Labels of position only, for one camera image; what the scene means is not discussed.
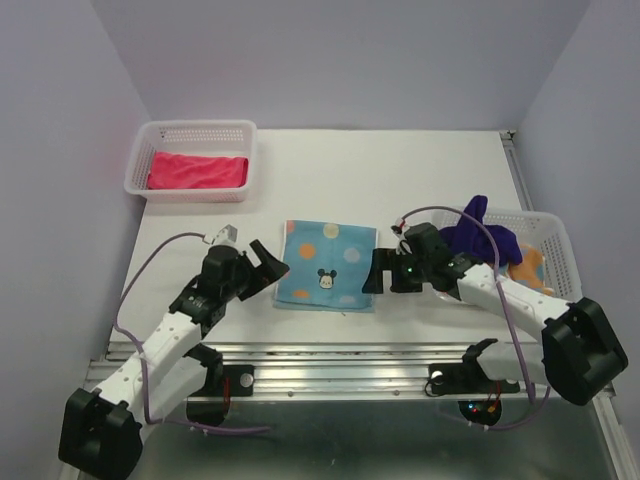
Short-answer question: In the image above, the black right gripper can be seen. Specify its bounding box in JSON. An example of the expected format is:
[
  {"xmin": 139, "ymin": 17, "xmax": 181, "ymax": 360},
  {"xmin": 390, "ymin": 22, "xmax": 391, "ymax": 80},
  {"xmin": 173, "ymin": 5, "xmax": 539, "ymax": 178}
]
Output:
[{"xmin": 359, "ymin": 247, "xmax": 430, "ymax": 294}]

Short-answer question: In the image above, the blue patterned towel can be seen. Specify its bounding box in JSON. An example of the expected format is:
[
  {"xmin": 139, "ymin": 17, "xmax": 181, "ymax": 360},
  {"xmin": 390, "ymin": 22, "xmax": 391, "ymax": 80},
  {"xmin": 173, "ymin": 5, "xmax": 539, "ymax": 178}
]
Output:
[{"xmin": 274, "ymin": 219, "xmax": 378, "ymax": 313}]

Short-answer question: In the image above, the purple towel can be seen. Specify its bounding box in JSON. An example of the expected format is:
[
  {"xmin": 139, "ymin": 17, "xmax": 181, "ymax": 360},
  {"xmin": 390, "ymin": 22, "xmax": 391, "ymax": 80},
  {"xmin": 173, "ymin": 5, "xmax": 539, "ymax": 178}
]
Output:
[{"xmin": 439, "ymin": 195, "xmax": 523, "ymax": 267}]

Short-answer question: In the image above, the pink towel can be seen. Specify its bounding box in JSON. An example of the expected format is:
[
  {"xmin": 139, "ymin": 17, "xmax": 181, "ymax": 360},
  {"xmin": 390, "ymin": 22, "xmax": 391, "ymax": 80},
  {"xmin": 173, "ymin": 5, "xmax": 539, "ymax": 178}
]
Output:
[{"xmin": 147, "ymin": 152, "xmax": 249, "ymax": 190}]

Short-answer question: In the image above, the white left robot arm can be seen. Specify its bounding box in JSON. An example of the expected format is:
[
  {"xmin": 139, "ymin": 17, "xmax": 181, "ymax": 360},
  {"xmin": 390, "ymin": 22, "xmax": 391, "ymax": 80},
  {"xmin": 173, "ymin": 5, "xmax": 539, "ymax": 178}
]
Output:
[{"xmin": 58, "ymin": 240, "xmax": 289, "ymax": 479}]

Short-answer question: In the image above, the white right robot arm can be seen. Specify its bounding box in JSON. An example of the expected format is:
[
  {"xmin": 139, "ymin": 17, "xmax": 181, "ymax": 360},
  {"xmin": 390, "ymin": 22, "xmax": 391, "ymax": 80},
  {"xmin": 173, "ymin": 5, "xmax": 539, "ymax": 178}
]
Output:
[{"xmin": 362, "ymin": 223, "xmax": 628, "ymax": 406}]

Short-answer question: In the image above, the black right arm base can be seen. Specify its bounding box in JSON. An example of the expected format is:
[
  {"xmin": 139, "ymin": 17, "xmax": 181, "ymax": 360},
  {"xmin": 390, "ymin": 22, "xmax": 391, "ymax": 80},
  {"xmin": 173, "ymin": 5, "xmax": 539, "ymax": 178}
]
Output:
[{"xmin": 423, "ymin": 363, "xmax": 521, "ymax": 399}]

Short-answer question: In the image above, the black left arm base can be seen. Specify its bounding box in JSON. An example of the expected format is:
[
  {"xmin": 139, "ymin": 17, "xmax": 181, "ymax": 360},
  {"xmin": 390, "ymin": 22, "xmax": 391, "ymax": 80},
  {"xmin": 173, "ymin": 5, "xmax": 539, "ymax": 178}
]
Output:
[{"xmin": 192, "ymin": 364, "xmax": 255, "ymax": 398}]

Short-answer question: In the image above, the white empty plastic basket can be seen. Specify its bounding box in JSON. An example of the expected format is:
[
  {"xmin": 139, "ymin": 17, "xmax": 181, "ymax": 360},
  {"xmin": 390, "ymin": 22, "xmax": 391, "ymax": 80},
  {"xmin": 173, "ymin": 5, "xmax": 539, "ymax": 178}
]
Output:
[{"xmin": 124, "ymin": 119, "xmax": 257, "ymax": 204}]

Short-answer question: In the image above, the peach patterned towel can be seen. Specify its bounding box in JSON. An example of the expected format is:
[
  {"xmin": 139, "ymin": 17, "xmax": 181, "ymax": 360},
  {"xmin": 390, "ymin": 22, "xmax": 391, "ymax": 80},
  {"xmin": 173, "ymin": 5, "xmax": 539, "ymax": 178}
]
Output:
[{"xmin": 500, "ymin": 244, "xmax": 555, "ymax": 296}]

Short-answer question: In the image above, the white plastic towel basket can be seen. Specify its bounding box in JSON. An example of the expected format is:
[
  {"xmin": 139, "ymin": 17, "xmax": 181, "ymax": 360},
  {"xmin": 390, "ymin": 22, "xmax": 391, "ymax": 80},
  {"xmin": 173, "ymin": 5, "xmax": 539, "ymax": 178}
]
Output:
[{"xmin": 428, "ymin": 207, "xmax": 585, "ymax": 309}]

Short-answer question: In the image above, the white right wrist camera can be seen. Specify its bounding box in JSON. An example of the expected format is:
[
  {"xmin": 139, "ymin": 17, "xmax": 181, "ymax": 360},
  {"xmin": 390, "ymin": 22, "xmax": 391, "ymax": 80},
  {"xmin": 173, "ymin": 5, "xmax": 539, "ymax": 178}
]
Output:
[{"xmin": 391, "ymin": 217, "xmax": 411, "ymax": 255}]

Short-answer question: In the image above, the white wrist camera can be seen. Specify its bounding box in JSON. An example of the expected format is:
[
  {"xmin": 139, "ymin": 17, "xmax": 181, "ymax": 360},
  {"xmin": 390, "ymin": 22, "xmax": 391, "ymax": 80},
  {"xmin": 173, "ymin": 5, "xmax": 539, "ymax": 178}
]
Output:
[
  {"xmin": 202, "ymin": 224, "xmax": 238, "ymax": 247},
  {"xmin": 391, "ymin": 217, "xmax": 411, "ymax": 255}
]

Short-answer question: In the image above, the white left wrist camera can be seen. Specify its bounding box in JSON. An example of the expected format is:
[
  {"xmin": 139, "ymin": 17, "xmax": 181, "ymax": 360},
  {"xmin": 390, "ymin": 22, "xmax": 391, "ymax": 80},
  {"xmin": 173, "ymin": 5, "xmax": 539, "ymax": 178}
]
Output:
[{"xmin": 202, "ymin": 224, "xmax": 238, "ymax": 247}]

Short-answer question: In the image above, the aluminium mounting rail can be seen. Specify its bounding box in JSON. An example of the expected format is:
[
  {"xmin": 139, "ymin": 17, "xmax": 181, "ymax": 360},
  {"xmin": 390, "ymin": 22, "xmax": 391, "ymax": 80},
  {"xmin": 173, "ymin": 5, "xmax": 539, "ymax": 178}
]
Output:
[{"xmin": 78, "ymin": 342, "xmax": 616, "ymax": 401}]

